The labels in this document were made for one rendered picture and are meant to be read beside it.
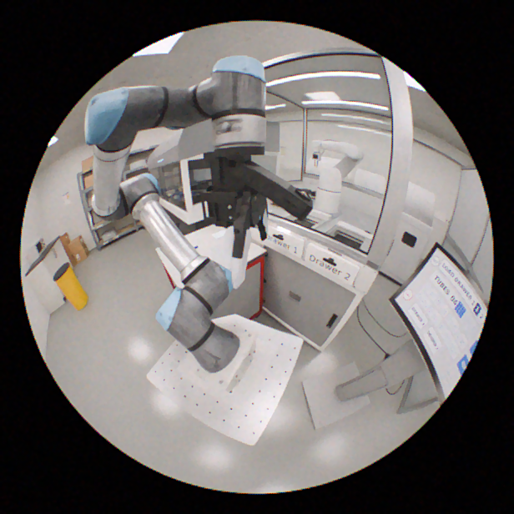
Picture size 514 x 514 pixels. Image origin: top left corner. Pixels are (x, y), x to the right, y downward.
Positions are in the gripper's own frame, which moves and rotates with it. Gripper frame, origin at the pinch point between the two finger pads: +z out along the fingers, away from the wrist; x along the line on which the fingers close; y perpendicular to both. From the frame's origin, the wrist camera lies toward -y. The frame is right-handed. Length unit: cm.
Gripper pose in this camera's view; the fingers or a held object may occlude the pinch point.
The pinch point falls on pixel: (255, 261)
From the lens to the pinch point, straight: 30.4
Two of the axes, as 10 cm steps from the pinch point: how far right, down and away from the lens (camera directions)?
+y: -9.5, -1.8, 2.5
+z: 0.1, 8.0, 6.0
